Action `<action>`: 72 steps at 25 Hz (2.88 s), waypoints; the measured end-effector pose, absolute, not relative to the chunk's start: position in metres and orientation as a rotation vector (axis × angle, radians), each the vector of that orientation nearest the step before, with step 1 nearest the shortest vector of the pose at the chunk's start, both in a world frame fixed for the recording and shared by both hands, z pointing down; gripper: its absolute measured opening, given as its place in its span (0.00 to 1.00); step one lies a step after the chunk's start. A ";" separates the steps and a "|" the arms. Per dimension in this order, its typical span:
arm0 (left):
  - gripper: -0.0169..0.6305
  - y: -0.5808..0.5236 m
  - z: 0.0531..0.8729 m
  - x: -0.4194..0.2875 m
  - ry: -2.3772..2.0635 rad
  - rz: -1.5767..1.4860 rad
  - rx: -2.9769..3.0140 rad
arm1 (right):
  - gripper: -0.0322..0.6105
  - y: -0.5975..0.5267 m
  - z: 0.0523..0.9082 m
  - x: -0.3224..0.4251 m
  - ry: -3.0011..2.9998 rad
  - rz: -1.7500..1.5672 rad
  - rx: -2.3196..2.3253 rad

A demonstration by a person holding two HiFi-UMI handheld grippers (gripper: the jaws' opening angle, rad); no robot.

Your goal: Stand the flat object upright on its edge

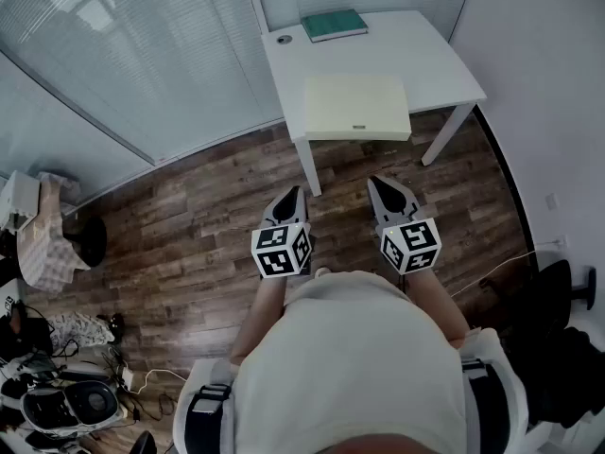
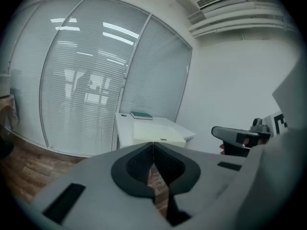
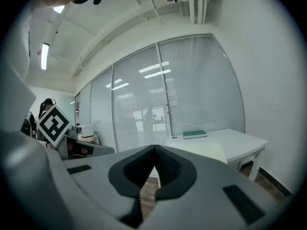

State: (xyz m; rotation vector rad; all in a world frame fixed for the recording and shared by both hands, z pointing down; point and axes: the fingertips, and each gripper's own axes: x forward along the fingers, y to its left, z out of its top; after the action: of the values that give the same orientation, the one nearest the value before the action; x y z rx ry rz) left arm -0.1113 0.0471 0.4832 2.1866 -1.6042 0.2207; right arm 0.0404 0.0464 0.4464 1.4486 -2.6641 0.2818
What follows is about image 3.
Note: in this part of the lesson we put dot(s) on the glass partition with blinds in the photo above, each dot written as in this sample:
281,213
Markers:
192,85

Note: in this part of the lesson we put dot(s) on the white printer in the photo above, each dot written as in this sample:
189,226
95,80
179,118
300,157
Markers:
87,130

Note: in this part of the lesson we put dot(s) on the green book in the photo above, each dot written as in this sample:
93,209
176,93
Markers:
194,134

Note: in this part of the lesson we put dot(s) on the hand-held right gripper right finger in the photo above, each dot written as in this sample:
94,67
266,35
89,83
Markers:
204,200

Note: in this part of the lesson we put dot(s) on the white ceiling pipes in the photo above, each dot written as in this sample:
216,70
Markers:
195,1

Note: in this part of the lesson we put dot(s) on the long ceiling light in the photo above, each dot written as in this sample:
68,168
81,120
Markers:
45,56

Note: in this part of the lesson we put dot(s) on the person's white shirt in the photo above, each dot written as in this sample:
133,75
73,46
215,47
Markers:
14,68

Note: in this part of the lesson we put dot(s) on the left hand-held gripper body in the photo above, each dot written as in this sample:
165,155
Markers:
54,126

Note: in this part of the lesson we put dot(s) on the square ceiling light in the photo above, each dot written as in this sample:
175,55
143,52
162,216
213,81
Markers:
59,9

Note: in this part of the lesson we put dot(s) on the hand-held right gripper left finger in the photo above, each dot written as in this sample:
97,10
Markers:
96,188

